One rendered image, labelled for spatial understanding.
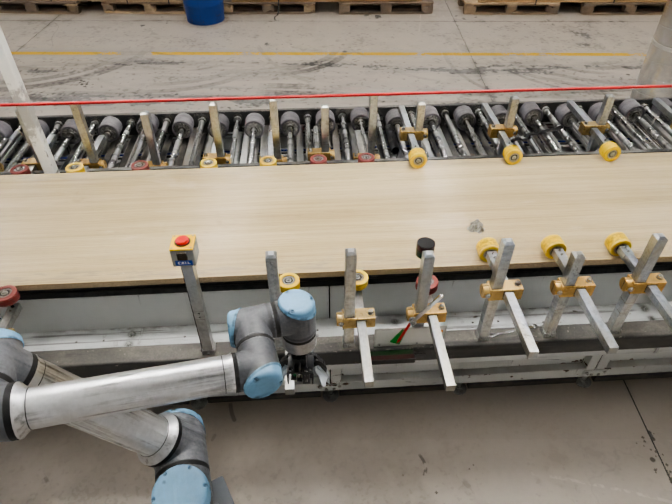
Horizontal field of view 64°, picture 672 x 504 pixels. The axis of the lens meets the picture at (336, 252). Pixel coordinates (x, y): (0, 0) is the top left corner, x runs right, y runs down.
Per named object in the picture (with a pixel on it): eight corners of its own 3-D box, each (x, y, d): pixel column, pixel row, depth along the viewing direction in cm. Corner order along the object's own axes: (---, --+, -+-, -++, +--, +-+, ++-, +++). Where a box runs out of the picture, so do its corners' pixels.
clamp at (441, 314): (445, 322, 190) (447, 312, 186) (407, 324, 189) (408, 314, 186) (441, 310, 194) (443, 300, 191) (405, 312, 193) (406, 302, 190)
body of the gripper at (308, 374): (286, 385, 147) (283, 358, 139) (289, 360, 153) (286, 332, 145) (314, 385, 147) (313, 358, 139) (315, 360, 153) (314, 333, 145)
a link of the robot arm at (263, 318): (229, 338, 123) (281, 326, 126) (222, 303, 131) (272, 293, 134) (234, 363, 129) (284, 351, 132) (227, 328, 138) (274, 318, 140)
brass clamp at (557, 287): (592, 297, 185) (597, 287, 182) (554, 299, 185) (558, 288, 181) (585, 284, 190) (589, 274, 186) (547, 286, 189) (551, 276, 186)
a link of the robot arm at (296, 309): (271, 290, 133) (310, 282, 136) (275, 323, 142) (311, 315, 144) (279, 317, 127) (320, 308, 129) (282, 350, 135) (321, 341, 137)
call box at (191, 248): (197, 267, 164) (192, 248, 159) (173, 268, 163) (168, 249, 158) (199, 252, 169) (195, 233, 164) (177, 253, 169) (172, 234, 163)
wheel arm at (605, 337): (616, 353, 166) (621, 346, 163) (605, 354, 166) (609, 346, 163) (556, 247, 203) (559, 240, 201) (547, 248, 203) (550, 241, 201)
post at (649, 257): (617, 335, 202) (669, 238, 171) (608, 335, 202) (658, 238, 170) (612, 328, 205) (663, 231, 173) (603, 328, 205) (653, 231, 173)
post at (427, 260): (419, 350, 201) (435, 255, 169) (410, 351, 201) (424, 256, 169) (418, 343, 204) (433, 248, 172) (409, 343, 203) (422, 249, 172)
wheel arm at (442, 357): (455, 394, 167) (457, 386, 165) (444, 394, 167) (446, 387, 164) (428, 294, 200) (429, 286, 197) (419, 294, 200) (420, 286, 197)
